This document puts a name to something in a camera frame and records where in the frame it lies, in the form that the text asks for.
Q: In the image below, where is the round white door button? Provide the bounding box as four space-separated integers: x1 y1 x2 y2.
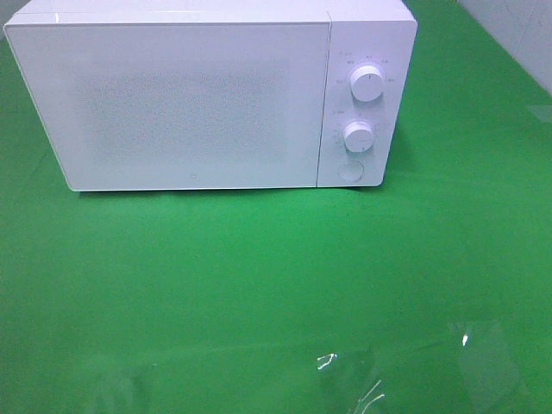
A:
338 161 364 182

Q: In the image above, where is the white round knob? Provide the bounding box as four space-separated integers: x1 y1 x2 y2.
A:
343 122 374 154
349 64 384 102

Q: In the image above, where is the white microwave door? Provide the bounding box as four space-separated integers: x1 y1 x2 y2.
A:
7 22 329 191

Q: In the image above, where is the green table cloth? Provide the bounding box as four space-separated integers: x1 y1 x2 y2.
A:
1 1 551 413

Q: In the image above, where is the white microwave oven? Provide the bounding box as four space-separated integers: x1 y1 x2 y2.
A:
3 1 417 188

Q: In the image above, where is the white wall panel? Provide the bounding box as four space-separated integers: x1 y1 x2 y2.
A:
461 0 551 92

